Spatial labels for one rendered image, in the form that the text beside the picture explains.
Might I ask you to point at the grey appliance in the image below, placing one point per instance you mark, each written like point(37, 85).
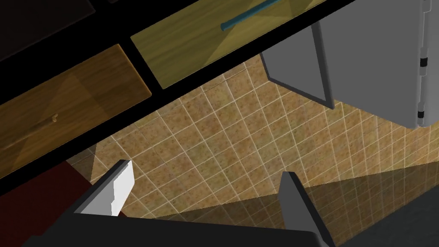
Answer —
point(363, 58)

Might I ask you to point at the brown wooden drawer front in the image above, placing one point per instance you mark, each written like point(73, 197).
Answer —
point(65, 106)

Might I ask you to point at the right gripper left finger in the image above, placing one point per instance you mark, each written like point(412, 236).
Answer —
point(109, 192)

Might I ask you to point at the yellow-green wooden drawer front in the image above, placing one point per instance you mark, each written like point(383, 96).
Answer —
point(202, 37)

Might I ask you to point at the small brown knob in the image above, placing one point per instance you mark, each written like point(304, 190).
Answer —
point(54, 118)

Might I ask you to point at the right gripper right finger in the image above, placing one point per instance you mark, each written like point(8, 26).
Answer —
point(297, 206)

